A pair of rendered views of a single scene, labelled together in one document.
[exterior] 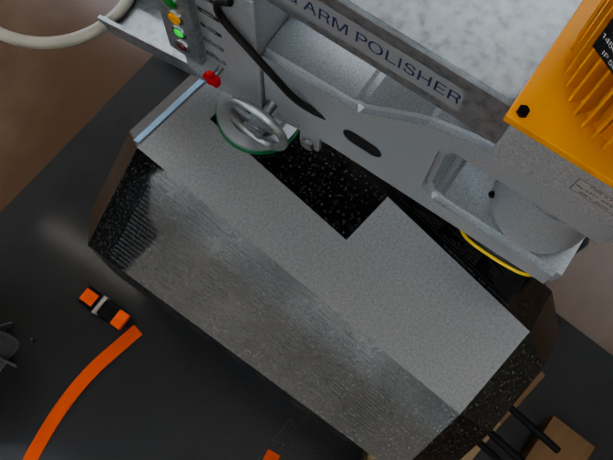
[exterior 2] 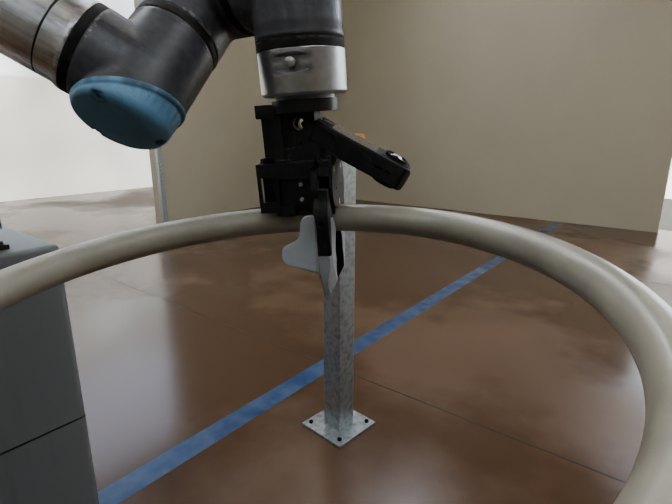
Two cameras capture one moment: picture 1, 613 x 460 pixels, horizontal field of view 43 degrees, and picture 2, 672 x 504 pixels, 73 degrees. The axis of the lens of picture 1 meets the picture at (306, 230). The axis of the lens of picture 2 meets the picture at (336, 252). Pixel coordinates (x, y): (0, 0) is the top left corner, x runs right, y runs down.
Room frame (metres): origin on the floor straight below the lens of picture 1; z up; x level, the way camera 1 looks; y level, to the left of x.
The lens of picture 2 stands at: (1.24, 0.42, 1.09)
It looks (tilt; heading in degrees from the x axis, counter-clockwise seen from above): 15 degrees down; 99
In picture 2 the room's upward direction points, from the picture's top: straight up
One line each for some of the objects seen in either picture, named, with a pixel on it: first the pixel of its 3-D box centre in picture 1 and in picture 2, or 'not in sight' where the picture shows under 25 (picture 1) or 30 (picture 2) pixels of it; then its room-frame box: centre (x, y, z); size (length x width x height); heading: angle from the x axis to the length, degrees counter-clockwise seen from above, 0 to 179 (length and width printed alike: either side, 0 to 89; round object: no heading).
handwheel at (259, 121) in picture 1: (266, 110); not in sight; (0.65, 0.09, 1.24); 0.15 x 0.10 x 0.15; 59
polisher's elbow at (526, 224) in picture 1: (557, 187); not in sight; (0.48, -0.43, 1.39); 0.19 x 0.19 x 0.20
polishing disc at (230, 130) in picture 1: (259, 110); not in sight; (0.81, 0.14, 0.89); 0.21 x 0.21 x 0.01
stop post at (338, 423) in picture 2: not in sight; (339, 290); (1.01, 1.93, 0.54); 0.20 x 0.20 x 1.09; 55
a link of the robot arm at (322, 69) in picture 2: not in sight; (302, 77); (1.13, 0.91, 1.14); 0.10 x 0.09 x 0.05; 89
